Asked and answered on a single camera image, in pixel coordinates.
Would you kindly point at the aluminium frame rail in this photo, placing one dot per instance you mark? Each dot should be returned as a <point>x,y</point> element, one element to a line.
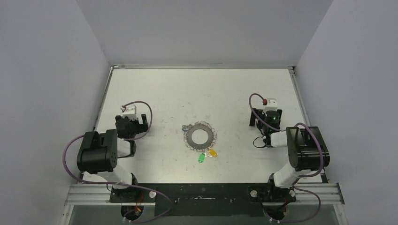
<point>85,194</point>

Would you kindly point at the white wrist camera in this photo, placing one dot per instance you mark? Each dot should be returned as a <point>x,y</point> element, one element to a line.
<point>270,104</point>
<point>129,112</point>

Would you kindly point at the green key tag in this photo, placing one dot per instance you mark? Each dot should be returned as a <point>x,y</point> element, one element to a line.
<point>201,158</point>

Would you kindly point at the yellow key tag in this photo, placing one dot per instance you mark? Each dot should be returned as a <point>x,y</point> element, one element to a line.
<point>212,153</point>

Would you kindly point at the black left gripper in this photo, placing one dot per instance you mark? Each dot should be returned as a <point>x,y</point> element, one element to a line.
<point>141,127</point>

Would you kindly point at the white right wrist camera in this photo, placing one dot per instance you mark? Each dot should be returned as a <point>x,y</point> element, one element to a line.
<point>270,104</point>

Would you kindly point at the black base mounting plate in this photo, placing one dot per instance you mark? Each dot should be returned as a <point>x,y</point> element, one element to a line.
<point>208,199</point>

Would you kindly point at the metal ring disc with keyrings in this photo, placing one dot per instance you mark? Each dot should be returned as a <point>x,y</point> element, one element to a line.
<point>200,136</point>

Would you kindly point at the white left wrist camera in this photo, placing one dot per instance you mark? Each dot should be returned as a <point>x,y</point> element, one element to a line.
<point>129,112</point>

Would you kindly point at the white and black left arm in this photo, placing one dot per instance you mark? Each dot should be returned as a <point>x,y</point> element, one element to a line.
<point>99,152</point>

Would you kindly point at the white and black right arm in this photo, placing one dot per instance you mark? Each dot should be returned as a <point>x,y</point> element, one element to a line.
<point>306,148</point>

